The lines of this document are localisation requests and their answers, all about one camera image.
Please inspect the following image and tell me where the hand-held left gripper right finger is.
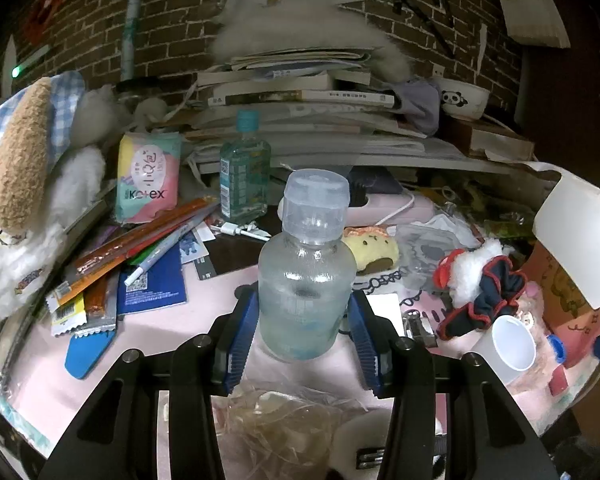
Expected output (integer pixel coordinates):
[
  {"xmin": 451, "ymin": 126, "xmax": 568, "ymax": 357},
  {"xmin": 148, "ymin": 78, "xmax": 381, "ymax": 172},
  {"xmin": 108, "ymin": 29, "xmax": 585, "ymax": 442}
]
[{"xmin": 347, "ymin": 290, "xmax": 561, "ymax": 480}]

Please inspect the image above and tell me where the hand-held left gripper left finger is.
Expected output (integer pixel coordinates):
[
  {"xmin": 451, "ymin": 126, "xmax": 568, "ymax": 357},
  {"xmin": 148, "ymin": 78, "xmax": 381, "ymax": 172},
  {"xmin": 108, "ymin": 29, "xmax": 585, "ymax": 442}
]
[{"xmin": 40, "ymin": 285, "xmax": 261, "ymax": 480}]

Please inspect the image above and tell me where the clear plastic bottle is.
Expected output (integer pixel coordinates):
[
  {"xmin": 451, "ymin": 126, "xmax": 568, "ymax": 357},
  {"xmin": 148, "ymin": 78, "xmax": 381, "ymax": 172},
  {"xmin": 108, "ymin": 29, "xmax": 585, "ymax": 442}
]
[{"xmin": 256, "ymin": 169, "xmax": 357, "ymax": 362}]

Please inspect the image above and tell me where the panda plush toy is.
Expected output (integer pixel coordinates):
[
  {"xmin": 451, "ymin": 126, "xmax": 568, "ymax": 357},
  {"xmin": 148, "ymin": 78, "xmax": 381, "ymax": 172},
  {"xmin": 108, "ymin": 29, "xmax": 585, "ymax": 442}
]
[{"xmin": 330, "ymin": 407, "xmax": 443, "ymax": 480}]

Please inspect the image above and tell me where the black hair clip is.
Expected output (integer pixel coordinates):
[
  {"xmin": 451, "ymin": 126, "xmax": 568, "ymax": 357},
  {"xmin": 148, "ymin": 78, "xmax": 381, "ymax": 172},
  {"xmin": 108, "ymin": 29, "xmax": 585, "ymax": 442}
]
[{"xmin": 356, "ymin": 447, "xmax": 388, "ymax": 471}]

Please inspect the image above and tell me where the white cardboard box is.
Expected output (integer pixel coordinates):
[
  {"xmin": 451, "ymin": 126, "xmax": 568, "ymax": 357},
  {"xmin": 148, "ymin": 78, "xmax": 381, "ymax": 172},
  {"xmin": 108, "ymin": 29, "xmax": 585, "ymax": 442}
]
[{"xmin": 532, "ymin": 167, "xmax": 600, "ymax": 311}]

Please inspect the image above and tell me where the pink desk mat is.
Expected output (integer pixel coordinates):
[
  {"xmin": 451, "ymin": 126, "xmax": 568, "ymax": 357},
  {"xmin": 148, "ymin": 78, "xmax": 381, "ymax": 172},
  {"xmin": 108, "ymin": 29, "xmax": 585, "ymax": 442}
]
[{"xmin": 0, "ymin": 200, "xmax": 596, "ymax": 480}]

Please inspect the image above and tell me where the metal nail clipper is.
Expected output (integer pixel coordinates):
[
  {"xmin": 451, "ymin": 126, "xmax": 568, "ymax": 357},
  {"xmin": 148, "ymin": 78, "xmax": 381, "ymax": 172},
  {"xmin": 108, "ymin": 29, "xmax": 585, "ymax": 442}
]
[{"xmin": 402, "ymin": 310, "xmax": 438, "ymax": 348}]

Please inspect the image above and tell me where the yellow plush toy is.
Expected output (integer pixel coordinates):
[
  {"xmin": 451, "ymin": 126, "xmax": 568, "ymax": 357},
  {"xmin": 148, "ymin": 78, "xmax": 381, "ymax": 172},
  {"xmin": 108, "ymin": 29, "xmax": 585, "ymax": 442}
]
[{"xmin": 341, "ymin": 225, "xmax": 400, "ymax": 276}]

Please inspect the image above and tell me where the crumpled clear plastic wrap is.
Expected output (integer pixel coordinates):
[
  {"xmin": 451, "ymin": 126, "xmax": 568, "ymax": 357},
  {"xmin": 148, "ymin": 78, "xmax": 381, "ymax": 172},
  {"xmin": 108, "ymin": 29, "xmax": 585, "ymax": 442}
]
[{"xmin": 215, "ymin": 382, "xmax": 368, "ymax": 480}]

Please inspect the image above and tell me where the blue booklet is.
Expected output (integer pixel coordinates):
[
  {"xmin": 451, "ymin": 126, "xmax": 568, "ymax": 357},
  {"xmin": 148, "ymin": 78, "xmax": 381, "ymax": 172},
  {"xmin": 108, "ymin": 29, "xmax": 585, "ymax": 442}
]
[{"xmin": 116, "ymin": 242, "xmax": 188, "ymax": 316}]

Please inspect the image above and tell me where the clear plastic packaging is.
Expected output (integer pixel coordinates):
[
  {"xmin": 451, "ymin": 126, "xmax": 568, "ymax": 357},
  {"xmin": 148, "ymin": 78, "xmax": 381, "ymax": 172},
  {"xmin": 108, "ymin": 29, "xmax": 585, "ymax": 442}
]
[{"xmin": 395, "ymin": 215, "xmax": 486, "ymax": 291}]

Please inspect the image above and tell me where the white blue stick packet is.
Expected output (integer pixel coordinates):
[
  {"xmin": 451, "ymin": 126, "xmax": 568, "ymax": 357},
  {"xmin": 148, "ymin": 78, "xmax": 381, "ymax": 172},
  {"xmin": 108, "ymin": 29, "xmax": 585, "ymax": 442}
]
[{"xmin": 124, "ymin": 207, "xmax": 216, "ymax": 287}]

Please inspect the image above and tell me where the white and red plush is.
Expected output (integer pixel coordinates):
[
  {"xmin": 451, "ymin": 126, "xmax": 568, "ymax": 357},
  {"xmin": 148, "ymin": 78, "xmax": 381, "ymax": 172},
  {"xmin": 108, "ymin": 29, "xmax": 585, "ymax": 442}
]
[{"xmin": 432, "ymin": 237, "xmax": 503, "ymax": 306}]

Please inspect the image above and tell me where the dark scrunchie with red trim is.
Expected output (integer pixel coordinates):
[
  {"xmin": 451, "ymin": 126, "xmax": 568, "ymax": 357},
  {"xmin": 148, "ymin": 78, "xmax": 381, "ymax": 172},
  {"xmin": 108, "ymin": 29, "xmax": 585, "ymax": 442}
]
[{"xmin": 437, "ymin": 255, "xmax": 528, "ymax": 341}]

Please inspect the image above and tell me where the white paper cup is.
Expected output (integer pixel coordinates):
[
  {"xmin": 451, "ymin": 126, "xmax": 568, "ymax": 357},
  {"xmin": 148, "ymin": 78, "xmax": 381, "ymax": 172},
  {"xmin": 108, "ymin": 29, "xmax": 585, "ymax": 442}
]
[{"xmin": 470, "ymin": 315, "xmax": 537, "ymax": 386}]

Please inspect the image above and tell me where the long orange stick packet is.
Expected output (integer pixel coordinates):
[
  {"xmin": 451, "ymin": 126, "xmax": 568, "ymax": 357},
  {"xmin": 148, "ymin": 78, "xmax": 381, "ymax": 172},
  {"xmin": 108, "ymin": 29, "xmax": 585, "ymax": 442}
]
[{"xmin": 75, "ymin": 197, "xmax": 218, "ymax": 276}]

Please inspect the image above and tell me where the pink power strip box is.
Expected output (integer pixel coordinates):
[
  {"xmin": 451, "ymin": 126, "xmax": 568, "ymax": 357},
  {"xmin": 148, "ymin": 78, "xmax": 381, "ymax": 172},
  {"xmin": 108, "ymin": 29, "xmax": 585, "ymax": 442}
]
[{"xmin": 280, "ymin": 190, "xmax": 433, "ymax": 233}]

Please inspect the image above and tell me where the short orange stick packet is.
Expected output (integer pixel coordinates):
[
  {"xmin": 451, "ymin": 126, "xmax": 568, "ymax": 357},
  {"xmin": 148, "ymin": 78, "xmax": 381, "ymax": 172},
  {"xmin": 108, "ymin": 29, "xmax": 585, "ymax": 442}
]
[{"xmin": 84, "ymin": 272, "xmax": 110, "ymax": 318}]

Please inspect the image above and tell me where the green liquid bottle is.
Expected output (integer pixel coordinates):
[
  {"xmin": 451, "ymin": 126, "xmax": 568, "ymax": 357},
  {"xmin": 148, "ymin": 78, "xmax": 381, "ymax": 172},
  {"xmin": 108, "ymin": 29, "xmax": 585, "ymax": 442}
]
[{"xmin": 219, "ymin": 109, "xmax": 272, "ymax": 220}]

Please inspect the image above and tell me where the pink plush toy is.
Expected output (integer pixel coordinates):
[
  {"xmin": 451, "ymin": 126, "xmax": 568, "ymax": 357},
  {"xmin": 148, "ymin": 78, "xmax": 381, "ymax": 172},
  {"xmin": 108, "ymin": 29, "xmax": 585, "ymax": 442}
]
[{"xmin": 505, "ymin": 280, "xmax": 571, "ymax": 396}]

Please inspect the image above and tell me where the pastel sanitary pad pack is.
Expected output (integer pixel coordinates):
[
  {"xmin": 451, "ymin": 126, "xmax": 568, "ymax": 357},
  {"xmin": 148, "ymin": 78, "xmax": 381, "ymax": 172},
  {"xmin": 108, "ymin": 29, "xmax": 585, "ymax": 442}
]
[{"xmin": 115, "ymin": 130, "xmax": 182, "ymax": 225}]

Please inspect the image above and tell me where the blue bottle cap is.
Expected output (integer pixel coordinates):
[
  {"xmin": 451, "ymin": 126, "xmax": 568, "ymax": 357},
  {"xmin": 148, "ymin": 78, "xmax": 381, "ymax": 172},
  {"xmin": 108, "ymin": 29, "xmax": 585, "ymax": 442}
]
[{"xmin": 547, "ymin": 334, "xmax": 568, "ymax": 363}]

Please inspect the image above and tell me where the pink cartoon paper bag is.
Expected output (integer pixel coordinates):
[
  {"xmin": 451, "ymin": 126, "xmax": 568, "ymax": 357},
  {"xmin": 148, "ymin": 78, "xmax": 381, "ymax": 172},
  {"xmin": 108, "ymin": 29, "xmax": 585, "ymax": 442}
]
[{"xmin": 522, "ymin": 240, "xmax": 600, "ymax": 371}]

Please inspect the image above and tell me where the purple cloth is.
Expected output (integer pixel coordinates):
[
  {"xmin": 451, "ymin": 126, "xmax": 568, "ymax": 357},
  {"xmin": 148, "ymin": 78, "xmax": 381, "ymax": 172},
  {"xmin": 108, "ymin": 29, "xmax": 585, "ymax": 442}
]
[{"xmin": 390, "ymin": 79, "xmax": 443, "ymax": 136}]

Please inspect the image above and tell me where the stack of books and papers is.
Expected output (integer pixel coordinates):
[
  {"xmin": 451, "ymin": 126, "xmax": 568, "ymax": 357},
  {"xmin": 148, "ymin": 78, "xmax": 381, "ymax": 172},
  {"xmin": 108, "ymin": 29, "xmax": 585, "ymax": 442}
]
[{"xmin": 182, "ymin": 47, "xmax": 536, "ymax": 176}]

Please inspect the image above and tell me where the white panda print bowl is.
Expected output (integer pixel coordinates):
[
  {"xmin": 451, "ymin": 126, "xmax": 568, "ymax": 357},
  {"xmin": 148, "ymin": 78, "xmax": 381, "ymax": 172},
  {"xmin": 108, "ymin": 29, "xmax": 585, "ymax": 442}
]
[{"xmin": 437, "ymin": 77, "xmax": 491, "ymax": 121}]

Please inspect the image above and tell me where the plush toy with checkered hat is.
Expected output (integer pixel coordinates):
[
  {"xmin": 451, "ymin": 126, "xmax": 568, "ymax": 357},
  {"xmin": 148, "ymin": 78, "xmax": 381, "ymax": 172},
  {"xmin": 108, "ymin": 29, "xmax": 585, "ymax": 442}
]
[{"xmin": 0, "ymin": 71, "xmax": 108, "ymax": 333}]

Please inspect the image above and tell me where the rolled teal patterned paper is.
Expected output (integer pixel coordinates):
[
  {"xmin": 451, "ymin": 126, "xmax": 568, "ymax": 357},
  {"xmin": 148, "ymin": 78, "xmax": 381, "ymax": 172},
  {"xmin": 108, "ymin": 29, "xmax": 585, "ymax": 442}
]
[{"xmin": 119, "ymin": 0, "xmax": 153, "ymax": 83}]

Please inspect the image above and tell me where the white envelope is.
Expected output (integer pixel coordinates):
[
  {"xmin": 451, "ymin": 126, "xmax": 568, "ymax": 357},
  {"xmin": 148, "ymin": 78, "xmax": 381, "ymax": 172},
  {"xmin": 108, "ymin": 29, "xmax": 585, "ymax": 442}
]
[{"xmin": 490, "ymin": 0, "xmax": 571, "ymax": 50}]

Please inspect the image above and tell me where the white usb cable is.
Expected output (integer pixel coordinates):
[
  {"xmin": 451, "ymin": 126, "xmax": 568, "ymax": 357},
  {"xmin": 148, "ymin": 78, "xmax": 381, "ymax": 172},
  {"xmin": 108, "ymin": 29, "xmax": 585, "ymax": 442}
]
[{"xmin": 211, "ymin": 220, "xmax": 272, "ymax": 241}]

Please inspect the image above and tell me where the red wall decoration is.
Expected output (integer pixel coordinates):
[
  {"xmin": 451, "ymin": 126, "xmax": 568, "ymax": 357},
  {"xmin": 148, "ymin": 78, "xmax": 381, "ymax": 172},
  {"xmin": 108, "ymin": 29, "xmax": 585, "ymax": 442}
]
[{"xmin": 22, "ymin": 0, "xmax": 66, "ymax": 41}]

